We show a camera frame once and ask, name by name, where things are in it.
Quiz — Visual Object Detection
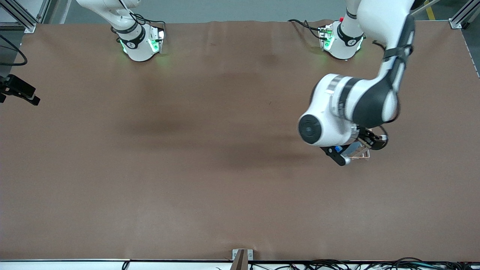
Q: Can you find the metal base connector plate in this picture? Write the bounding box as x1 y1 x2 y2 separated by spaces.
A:
318 23 335 51
149 22 166 55

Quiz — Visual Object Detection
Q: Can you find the black looped cable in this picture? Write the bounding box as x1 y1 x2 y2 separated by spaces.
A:
0 34 28 67

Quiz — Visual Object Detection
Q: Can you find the white metal bar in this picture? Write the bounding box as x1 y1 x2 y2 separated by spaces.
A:
411 0 441 16

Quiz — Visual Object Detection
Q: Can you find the white wire cup holder rack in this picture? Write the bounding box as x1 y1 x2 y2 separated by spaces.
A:
339 141 372 161

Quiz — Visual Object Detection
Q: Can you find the aluminium frame profile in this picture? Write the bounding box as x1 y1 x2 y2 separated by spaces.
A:
0 0 51 33
449 0 480 29

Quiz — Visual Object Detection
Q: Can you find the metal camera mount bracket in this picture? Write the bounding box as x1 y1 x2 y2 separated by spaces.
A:
232 249 254 270

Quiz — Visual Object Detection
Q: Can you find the brown table cover mat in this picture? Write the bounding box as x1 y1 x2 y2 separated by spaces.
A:
0 19 480 262

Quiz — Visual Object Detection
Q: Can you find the black base cable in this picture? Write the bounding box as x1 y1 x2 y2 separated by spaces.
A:
288 19 325 40

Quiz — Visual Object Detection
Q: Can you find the black cable bundle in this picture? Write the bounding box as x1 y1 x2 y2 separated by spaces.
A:
247 257 480 270

